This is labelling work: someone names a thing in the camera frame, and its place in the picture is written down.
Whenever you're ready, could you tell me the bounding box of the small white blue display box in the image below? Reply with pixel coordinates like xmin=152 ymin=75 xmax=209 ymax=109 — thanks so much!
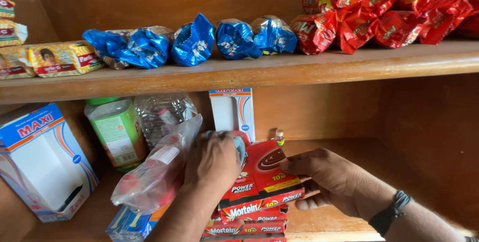
xmin=208 ymin=87 xmax=256 ymax=144

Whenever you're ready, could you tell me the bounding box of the person's left hand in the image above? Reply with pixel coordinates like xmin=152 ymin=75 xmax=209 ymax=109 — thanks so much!
xmin=183 ymin=131 xmax=242 ymax=198

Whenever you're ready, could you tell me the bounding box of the red mosquito coil box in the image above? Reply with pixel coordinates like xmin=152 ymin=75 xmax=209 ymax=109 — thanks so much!
xmin=219 ymin=139 xmax=305 ymax=210
xmin=201 ymin=234 xmax=287 ymax=242
xmin=203 ymin=219 xmax=287 ymax=237
xmin=219 ymin=204 xmax=289 ymax=225

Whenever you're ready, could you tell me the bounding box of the wooden shelf unit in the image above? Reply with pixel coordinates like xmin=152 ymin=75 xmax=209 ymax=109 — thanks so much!
xmin=0 ymin=0 xmax=479 ymax=242

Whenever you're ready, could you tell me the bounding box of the blue cardboard box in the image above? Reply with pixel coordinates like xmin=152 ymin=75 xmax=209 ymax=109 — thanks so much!
xmin=105 ymin=204 xmax=170 ymax=242

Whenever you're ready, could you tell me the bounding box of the yellow biscuit packet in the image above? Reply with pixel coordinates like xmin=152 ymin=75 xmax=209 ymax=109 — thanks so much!
xmin=28 ymin=41 xmax=106 ymax=79
xmin=0 ymin=0 xmax=16 ymax=19
xmin=0 ymin=45 xmax=37 ymax=80
xmin=0 ymin=19 xmax=28 ymax=47

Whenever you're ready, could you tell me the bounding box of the grey cleaning cloth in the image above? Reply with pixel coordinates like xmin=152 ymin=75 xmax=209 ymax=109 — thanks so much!
xmin=202 ymin=130 xmax=247 ymax=165

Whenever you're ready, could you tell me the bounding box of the blue biscuit packet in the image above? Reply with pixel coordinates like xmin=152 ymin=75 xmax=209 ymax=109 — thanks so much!
xmin=250 ymin=15 xmax=298 ymax=56
xmin=115 ymin=26 xmax=175 ymax=70
xmin=171 ymin=13 xmax=216 ymax=67
xmin=82 ymin=29 xmax=132 ymax=70
xmin=216 ymin=18 xmax=263 ymax=61

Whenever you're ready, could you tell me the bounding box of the green-lidded plastic jar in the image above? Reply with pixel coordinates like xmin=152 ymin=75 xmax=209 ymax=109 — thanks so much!
xmin=84 ymin=97 xmax=149 ymax=174

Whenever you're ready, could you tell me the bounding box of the person's right hand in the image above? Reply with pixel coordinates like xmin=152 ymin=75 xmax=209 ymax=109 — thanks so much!
xmin=280 ymin=148 xmax=397 ymax=220

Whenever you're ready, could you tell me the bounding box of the large white blue display box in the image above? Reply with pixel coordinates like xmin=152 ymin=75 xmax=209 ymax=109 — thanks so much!
xmin=0 ymin=102 xmax=100 ymax=223

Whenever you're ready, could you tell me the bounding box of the black wristband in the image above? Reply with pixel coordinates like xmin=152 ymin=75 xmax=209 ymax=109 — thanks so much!
xmin=368 ymin=190 xmax=414 ymax=237

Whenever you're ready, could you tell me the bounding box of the clear plastic bag with items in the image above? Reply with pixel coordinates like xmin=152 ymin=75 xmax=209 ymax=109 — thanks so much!
xmin=110 ymin=114 xmax=203 ymax=215

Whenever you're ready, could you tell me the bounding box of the pile of red snack packets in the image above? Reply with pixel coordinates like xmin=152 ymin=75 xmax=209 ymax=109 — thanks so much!
xmin=290 ymin=0 xmax=479 ymax=55

